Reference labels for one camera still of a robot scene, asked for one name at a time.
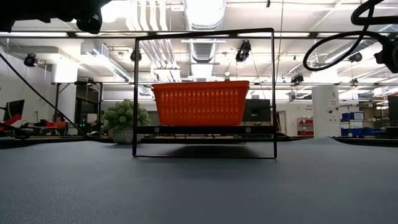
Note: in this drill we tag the black metal stand frame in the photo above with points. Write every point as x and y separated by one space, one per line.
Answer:
77 93

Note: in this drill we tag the rack with red bins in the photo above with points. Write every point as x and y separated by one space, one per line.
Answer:
305 126

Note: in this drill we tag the white rectangular ceiling duct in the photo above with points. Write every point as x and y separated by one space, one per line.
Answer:
102 59

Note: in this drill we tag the blue-grey table mat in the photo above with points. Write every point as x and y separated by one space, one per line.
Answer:
199 193

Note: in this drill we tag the orange plastic basket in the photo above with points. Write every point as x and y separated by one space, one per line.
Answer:
200 105

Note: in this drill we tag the black linear LED light bar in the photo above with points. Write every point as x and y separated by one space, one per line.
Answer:
40 34

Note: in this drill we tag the black monitor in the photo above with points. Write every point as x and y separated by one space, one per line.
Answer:
256 110
14 110

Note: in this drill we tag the black round ceiling device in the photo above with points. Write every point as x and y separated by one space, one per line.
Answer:
243 51
136 56
31 60
355 57

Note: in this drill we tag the wooden tray board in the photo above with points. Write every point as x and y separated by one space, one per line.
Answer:
205 129

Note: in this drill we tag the silver spiral ceiling duct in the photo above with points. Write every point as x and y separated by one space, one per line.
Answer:
203 18

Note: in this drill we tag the green artificial potted plant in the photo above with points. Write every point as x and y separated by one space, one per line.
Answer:
124 116

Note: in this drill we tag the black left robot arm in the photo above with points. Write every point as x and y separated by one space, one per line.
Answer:
46 9

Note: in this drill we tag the blue storage bins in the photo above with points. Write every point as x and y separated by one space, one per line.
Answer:
353 124

